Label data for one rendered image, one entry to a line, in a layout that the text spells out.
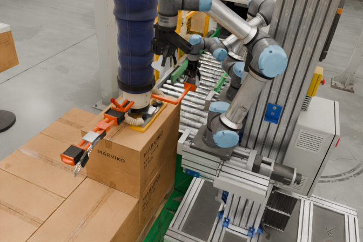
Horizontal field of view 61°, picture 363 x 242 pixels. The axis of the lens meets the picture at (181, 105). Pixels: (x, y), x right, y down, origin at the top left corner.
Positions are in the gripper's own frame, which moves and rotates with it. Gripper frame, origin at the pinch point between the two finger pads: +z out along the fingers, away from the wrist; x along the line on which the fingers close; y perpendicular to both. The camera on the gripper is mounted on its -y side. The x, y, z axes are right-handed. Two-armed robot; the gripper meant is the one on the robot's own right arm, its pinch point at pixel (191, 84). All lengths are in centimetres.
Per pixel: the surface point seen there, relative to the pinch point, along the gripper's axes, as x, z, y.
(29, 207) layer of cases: -63, 53, 95
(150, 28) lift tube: -16, -46, 31
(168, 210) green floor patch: -1, 108, 24
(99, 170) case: -36, 43, 61
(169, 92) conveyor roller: -42, 54, -63
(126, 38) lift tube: -26, -41, 40
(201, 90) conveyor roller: -15, 53, -81
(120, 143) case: -20, 13, 60
